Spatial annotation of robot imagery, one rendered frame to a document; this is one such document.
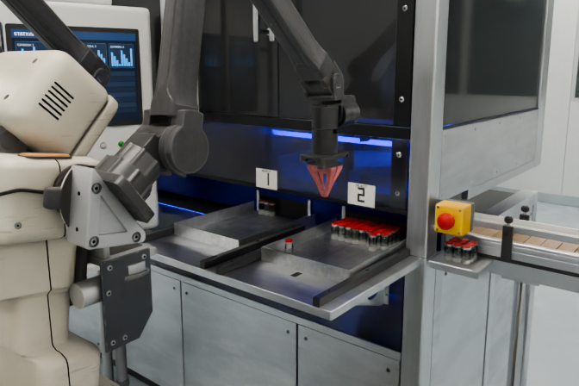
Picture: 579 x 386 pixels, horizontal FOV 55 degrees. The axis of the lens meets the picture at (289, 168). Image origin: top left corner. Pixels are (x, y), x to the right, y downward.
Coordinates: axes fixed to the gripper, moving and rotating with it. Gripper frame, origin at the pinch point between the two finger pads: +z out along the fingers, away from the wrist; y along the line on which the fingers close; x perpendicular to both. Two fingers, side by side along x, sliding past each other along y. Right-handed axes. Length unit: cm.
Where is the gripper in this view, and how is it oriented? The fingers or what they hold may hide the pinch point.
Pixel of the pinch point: (324, 193)
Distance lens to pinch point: 124.3
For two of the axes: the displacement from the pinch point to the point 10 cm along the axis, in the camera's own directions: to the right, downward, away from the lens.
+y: 6.3, -1.7, 7.6
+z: 0.1, 9.8, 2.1
